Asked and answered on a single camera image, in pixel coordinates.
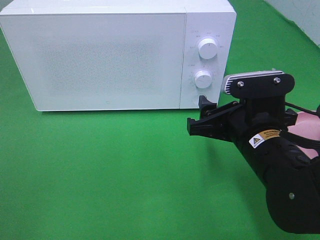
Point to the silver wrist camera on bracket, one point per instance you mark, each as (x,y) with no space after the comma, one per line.
(258,84)

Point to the pink round plate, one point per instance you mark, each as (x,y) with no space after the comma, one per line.
(305,134)

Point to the white microwave door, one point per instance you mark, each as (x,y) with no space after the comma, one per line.
(80,62)

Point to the lower white microwave knob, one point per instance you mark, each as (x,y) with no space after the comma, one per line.
(203,79)

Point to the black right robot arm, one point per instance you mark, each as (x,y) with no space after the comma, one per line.
(292,188)

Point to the upper white microwave knob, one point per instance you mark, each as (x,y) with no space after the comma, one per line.
(207,48)

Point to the round white door release button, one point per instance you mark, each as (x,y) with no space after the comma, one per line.
(195,100)

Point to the white microwave knob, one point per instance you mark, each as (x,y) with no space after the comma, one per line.
(207,48)
(203,79)

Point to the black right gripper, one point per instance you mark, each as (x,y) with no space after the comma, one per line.
(237,120)

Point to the white microwave oven body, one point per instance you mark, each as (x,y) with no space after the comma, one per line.
(203,19)

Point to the green table cloth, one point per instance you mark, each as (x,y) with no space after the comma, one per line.
(111,175)

